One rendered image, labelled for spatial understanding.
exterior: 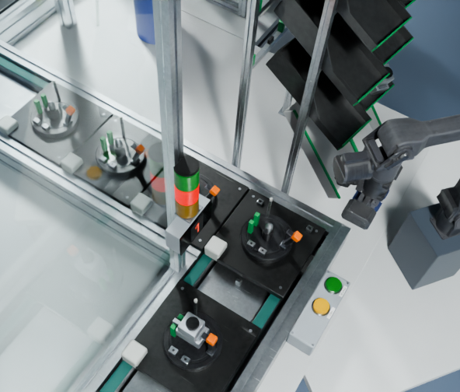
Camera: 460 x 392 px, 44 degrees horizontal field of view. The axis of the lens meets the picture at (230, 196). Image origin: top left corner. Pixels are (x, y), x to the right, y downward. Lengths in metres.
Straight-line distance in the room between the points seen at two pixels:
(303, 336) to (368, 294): 0.28
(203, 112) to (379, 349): 0.93
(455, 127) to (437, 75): 2.44
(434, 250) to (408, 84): 2.05
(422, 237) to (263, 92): 0.79
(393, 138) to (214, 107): 0.96
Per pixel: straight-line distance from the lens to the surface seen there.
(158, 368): 1.38
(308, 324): 1.45
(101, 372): 1.40
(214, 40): 2.18
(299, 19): 1.30
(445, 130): 1.15
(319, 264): 1.53
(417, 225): 1.55
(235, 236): 1.52
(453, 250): 1.54
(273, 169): 1.79
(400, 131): 1.10
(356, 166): 1.12
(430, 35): 3.84
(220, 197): 1.58
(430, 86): 3.51
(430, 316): 1.67
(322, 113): 1.46
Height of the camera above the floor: 2.29
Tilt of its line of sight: 56 degrees down
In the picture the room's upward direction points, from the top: 6 degrees clockwise
